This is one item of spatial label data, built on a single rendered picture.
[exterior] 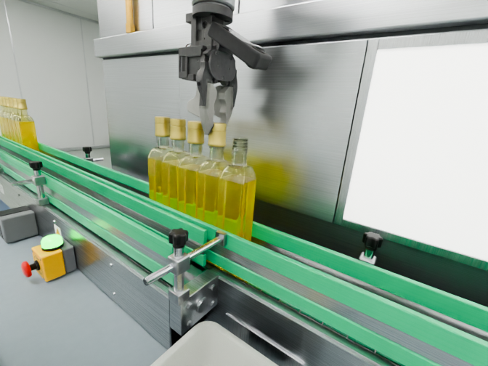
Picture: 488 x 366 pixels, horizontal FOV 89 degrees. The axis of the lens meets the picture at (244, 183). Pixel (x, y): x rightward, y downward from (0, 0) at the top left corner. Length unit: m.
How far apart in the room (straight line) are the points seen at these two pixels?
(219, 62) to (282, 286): 0.40
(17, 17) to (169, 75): 5.81
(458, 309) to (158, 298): 0.46
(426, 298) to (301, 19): 0.52
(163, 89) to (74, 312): 0.63
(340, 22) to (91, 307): 0.76
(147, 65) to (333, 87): 0.61
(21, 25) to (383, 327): 6.55
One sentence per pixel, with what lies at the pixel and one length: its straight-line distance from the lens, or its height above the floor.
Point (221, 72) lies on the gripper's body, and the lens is 0.49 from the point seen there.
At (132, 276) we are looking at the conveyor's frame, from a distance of 0.56.
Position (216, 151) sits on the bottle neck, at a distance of 0.49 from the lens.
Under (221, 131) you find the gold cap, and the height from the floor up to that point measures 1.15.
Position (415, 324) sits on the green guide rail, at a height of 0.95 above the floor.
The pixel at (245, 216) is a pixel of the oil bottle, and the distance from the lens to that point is 0.48.
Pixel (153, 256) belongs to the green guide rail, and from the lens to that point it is 0.51.
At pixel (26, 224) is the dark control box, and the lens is 1.04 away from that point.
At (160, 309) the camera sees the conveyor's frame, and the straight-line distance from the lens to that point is 0.52.
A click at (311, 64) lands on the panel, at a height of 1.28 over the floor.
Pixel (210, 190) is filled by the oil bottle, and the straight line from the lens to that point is 0.49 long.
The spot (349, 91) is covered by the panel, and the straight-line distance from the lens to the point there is 0.51.
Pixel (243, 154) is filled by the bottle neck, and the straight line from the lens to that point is 0.46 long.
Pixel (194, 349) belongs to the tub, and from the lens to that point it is 0.50.
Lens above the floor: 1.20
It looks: 17 degrees down
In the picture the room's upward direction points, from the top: 4 degrees clockwise
